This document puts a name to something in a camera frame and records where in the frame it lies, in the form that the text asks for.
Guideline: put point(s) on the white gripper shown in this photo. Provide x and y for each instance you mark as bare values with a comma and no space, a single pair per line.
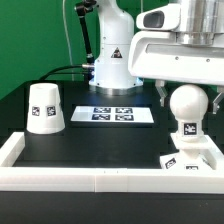
157,55

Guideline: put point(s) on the white lamp bulb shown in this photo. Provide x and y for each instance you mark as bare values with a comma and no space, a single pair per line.
189,104

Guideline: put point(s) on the white lamp base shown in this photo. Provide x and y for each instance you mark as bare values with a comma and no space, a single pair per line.
189,156

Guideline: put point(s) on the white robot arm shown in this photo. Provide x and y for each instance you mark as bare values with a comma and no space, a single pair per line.
182,41

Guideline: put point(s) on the white lamp shade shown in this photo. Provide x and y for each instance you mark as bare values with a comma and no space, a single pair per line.
45,114

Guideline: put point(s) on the white marker tag plate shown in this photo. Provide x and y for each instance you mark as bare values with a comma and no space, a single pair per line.
112,114

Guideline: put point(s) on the white U-shaped fence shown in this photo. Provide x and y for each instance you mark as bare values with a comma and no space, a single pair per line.
14,178

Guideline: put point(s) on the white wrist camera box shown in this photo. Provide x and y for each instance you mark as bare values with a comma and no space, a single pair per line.
164,18

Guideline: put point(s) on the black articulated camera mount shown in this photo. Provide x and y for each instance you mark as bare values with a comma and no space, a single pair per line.
82,8

